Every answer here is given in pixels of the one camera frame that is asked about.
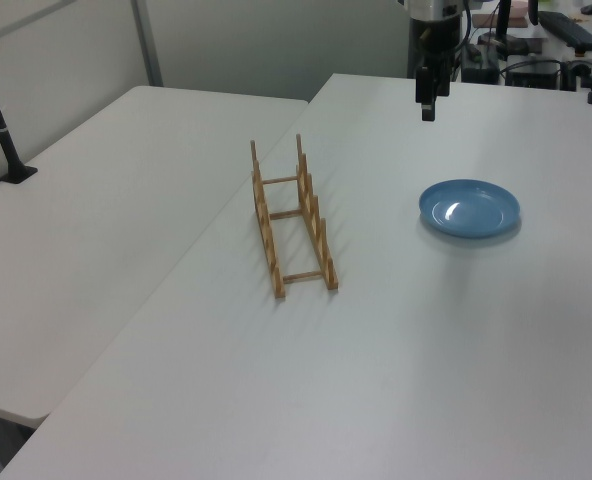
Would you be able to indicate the black computer keyboard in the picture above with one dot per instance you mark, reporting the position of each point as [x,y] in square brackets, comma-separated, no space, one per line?
[573,30]

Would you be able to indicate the grey partition frame post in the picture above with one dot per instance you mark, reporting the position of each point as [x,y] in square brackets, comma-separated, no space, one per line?
[148,42]

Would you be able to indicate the pink flat box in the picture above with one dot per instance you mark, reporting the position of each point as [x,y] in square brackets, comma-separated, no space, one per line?
[493,19]

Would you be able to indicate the black monitor stand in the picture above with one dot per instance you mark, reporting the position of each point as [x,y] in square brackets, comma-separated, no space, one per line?
[503,25]

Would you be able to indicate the blue round plate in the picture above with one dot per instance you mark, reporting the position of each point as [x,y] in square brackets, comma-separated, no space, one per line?
[468,207]

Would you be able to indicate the black Franka gripper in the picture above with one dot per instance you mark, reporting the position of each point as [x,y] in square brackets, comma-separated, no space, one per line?
[436,42]

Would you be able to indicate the black electronics box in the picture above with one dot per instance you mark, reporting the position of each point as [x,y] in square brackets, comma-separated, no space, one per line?
[533,74]

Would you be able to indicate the wooden plate rack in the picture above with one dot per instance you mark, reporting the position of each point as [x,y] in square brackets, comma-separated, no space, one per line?
[296,220]

